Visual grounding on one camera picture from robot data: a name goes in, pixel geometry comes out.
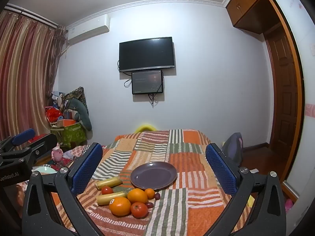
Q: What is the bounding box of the yellow plastic stool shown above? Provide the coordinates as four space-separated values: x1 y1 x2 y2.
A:
133 124 155 133

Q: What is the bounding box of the yellow-green sugarcane piece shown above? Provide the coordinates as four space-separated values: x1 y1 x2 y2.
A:
95 176 123 190
96 191 128 206

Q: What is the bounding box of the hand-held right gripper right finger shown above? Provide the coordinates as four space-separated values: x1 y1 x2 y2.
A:
204 143 287 236

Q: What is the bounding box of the large red tomato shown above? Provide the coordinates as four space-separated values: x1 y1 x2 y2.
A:
130 202 149 219

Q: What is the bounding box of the floral quilt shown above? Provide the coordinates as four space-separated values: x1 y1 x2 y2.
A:
63 145 93 164

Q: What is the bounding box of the dark patterned cloth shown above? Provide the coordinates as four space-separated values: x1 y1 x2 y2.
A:
63 87 86 109

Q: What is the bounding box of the green cardboard box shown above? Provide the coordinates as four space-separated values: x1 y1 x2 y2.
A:
50 122 87 148

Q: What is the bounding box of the pale green basin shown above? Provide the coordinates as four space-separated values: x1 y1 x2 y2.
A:
32 166 58 175

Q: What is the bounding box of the striped patchwork blanket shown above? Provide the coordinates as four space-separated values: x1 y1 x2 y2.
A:
49 128 251 236

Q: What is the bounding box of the plain orange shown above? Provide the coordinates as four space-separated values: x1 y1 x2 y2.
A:
127 188 148 204

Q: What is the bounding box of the black monitor cable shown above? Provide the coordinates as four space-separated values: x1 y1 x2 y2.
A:
147 93 158 108

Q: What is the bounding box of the brown wooden door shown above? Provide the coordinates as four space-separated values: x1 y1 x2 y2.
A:
264 28 299 153

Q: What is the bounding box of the curtain rod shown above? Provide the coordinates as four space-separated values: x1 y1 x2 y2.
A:
5 3 67 31

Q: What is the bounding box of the black wall television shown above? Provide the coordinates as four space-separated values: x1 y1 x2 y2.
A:
119 37 176 73

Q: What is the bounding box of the grey plush toy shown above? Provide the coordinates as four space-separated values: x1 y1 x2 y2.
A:
70 98 93 131

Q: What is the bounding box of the pink plush toy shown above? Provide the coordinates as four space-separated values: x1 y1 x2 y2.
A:
51 143 65 164

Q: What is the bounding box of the white air conditioner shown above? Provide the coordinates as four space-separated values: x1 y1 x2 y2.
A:
66 14 110 45

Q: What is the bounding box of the striped red curtain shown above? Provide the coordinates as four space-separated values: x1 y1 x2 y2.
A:
0 10 66 150

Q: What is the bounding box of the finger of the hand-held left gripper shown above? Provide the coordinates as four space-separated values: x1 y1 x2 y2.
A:
0 128 35 153
15 133 58 161

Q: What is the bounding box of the purple plate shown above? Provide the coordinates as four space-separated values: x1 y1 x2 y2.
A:
130 162 178 190

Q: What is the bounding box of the large orange with sticker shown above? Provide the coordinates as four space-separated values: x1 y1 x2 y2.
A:
109 197 132 217

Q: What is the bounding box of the red plastic bag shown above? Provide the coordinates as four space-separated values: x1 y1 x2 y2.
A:
45 108 64 123

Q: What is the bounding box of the wooden overhead cabinet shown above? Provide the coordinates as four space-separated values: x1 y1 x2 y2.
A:
226 0 273 33

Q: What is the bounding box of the small black wall monitor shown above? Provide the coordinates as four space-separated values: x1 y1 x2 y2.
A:
131 70 164 95

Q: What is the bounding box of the grey bag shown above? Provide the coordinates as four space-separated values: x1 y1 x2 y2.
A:
221 132 244 166

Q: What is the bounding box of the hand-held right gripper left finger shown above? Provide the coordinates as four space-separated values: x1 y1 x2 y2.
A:
22 142 119 236

